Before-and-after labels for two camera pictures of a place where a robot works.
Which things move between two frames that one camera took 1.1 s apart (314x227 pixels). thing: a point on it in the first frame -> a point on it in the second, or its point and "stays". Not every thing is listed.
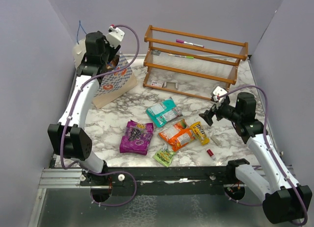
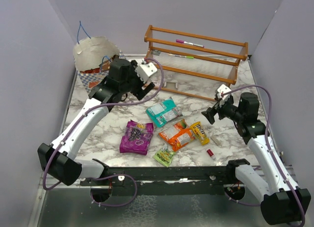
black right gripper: (208, 114) stays
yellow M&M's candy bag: (197, 132) stays
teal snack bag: (164, 112) stays
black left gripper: (112, 50) -> (133, 67)
